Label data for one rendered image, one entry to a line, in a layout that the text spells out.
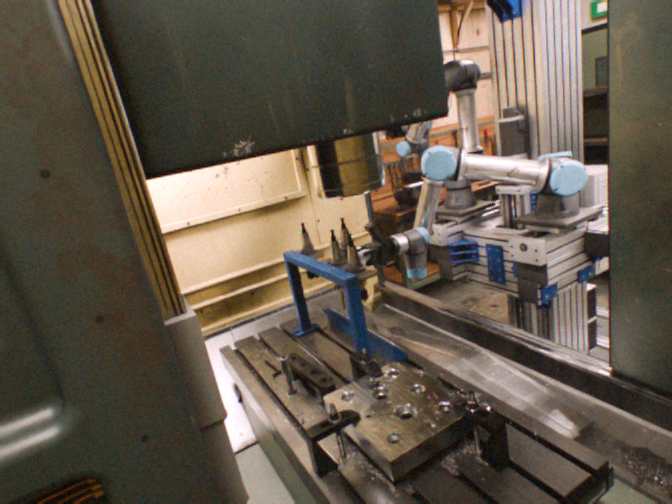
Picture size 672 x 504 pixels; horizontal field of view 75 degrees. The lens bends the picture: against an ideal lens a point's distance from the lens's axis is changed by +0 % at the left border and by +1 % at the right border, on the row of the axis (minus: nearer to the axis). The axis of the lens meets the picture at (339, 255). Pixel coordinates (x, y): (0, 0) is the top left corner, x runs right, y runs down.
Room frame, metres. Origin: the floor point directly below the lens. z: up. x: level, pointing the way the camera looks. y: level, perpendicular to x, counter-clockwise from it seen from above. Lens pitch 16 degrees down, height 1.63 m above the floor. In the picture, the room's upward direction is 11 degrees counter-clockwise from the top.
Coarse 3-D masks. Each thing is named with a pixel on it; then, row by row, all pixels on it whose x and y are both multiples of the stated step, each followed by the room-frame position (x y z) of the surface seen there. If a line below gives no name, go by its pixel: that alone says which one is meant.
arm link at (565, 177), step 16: (432, 160) 1.51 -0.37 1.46; (448, 160) 1.49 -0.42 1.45; (464, 160) 1.50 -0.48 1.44; (480, 160) 1.49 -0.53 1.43; (496, 160) 1.49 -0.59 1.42; (512, 160) 1.48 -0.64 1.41; (528, 160) 1.48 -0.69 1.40; (544, 160) 1.45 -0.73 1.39; (560, 160) 1.44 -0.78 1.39; (432, 176) 1.51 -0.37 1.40; (448, 176) 1.49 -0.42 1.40; (464, 176) 1.51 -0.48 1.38; (480, 176) 1.49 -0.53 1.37; (496, 176) 1.48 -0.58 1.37; (512, 176) 1.46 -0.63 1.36; (528, 176) 1.45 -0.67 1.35; (544, 176) 1.42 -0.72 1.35; (560, 176) 1.40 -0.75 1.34; (576, 176) 1.39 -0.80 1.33; (560, 192) 1.40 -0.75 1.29; (576, 192) 1.39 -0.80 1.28
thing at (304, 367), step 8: (296, 360) 1.22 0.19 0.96; (304, 360) 1.21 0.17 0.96; (296, 368) 1.18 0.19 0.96; (304, 368) 1.16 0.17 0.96; (312, 368) 1.15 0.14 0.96; (296, 376) 1.21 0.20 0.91; (304, 376) 1.14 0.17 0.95; (312, 376) 1.11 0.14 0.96; (320, 376) 1.10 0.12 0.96; (328, 376) 1.09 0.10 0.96; (312, 384) 1.10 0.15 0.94; (320, 384) 1.06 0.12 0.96; (328, 384) 1.05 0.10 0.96; (320, 392) 1.06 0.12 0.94; (328, 392) 1.04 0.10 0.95; (320, 400) 1.07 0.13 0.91
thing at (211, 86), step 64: (128, 0) 0.71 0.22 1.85; (192, 0) 0.75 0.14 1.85; (256, 0) 0.79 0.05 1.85; (320, 0) 0.85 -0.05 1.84; (384, 0) 0.91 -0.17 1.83; (128, 64) 0.70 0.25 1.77; (192, 64) 0.74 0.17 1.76; (256, 64) 0.78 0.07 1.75; (320, 64) 0.84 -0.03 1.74; (384, 64) 0.90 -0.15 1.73; (192, 128) 0.73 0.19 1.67; (256, 128) 0.77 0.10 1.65; (320, 128) 0.83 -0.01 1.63; (384, 128) 0.89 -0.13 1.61
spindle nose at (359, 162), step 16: (320, 144) 0.93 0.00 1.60; (336, 144) 0.91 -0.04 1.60; (352, 144) 0.91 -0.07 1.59; (368, 144) 0.92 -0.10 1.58; (320, 160) 0.93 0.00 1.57; (336, 160) 0.91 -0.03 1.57; (352, 160) 0.91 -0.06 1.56; (368, 160) 0.92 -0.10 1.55; (320, 176) 0.94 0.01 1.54; (336, 176) 0.91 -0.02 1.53; (352, 176) 0.91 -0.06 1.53; (368, 176) 0.92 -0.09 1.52; (384, 176) 0.96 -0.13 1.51; (320, 192) 0.95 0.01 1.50; (336, 192) 0.92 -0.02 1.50; (352, 192) 0.91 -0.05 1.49; (368, 192) 0.92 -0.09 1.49
